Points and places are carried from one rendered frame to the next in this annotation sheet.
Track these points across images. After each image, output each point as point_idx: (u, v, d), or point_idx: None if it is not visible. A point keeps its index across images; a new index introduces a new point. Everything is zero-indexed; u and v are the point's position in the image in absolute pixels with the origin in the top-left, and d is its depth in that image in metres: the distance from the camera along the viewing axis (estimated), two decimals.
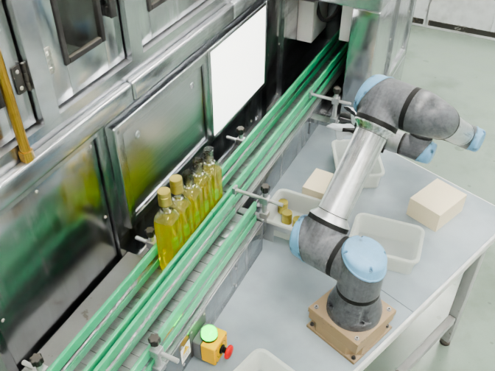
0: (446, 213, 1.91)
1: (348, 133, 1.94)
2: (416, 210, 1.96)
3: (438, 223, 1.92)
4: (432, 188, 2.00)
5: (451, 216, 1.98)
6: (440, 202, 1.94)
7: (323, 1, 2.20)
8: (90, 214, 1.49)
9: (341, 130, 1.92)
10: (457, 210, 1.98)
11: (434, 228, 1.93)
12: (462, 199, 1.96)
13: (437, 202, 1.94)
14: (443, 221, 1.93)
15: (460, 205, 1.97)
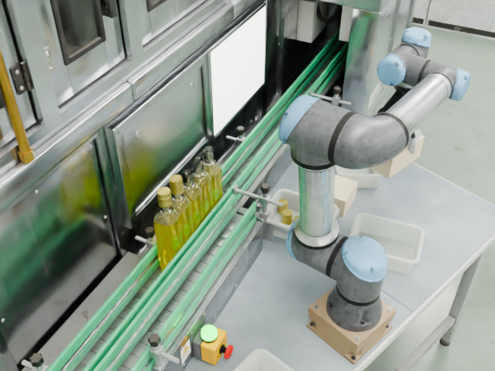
0: (400, 156, 1.66)
1: None
2: None
3: (392, 168, 1.66)
4: None
5: (407, 162, 1.72)
6: None
7: (323, 1, 2.20)
8: (90, 214, 1.49)
9: (415, 138, 1.65)
10: (414, 155, 1.73)
11: (387, 174, 1.68)
12: (420, 142, 1.71)
13: None
14: (397, 165, 1.68)
15: (416, 149, 1.72)
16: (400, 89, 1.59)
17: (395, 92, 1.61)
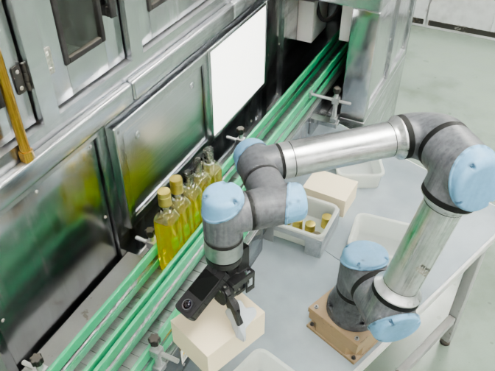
0: (222, 349, 1.16)
1: (241, 308, 1.16)
2: (182, 341, 1.20)
3: (211, 366, 1.16)
4: (213, 299, 1.24)
5: (242, 347, 1.23)
6: (216, 328, 1.19)
7: (323, 1, 2.20)
8: (90, 214, 1.49)
9: (242, 324, 1.15)
10: (253, 336, 1.23)
11: None
12: (258, 320, 1.22)
13: (211, 327, 1.19)
14: (221, 359, 1.18)
15: (254, 329, 1.22)
16: (211, 264, 1.09)
17: (208, 264, 1.12)
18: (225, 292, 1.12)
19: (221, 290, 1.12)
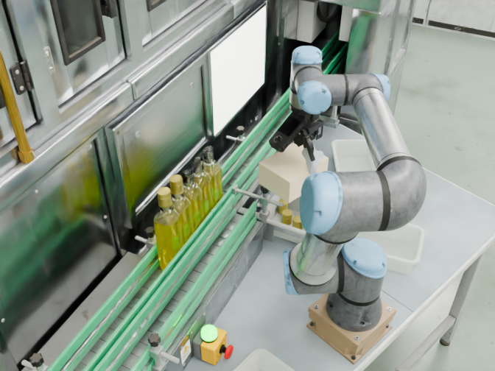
0: (299, 179, 1.58)
1: (313, 149, 1.58)
2: (267, 178, 1.62)
3: (291, 192, 1.58)
4: (289, 151, 1.66)
5: None
6: (293, 167, 1.60)
7: (323, 1, 2.20)
8: (90, 214, 1.49)
9: (314, 160, 1.57)
10: None
11: (286, 199, 1.59)
12: (323, 163, 1.63)
13: (290, 166, 1.60)
14: (297, 189, 1.59)
15: (320, 171, 1.63)
16: (295, 110, 1.50)
17: (292, 112, 1.53)
18: (303, 133, 1.53)
19: (300, 132, 1.54)
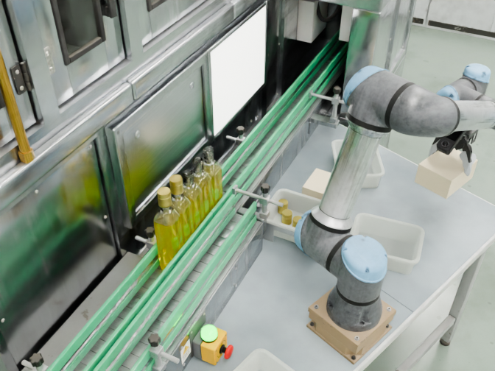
0: (457, 179, 1.82)
1: None
2: (426, 177, 1.86)
3: (449, 189, 1.82)
4: (441, 154, 1.90)
5: (462, 183, 1.88)
6: (450, 168, 1.84)
7: (323, 1, 2.20)
8: (90, 214, 1.49)
9: (471, 162, 1.81)
10: (468, 177, 1.89)
11: (445, 195, 1.83)
12: (474, 165, 1.87)
13: (447, 167, 1.84)
14: (454, 187, 1.84)
15: (470, 171, 1.88)
16: None
17: None
18: (464, 138, 1.77)
19: (462, 138, 1.78)
